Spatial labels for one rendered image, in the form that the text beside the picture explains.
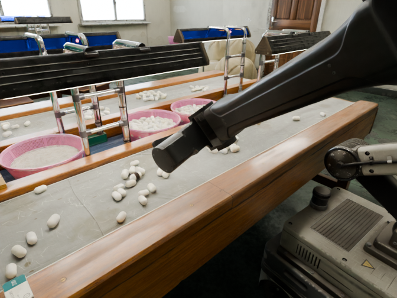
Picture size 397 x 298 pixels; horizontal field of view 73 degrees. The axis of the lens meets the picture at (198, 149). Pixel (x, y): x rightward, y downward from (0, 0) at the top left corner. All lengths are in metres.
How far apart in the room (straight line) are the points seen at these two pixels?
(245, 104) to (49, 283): 0.46
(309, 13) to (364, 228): 4.67
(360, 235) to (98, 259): 0.92
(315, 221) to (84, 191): 0.85
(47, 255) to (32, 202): 0.21
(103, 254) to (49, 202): 0.28
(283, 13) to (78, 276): 5.52
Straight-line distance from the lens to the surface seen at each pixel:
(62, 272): 0.61
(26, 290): 0.59
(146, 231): 0.64
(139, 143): 1.02
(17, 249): 0.71
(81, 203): 0.80
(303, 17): 5.60
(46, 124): 1.39
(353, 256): 1.11
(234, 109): 0.38
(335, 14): 5.47
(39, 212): 0.82
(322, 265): 1.12
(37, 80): 0.68
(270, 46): 1.23
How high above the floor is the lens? 1.21
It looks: 27 degrees down
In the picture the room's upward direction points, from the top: 1 degrees clockwise
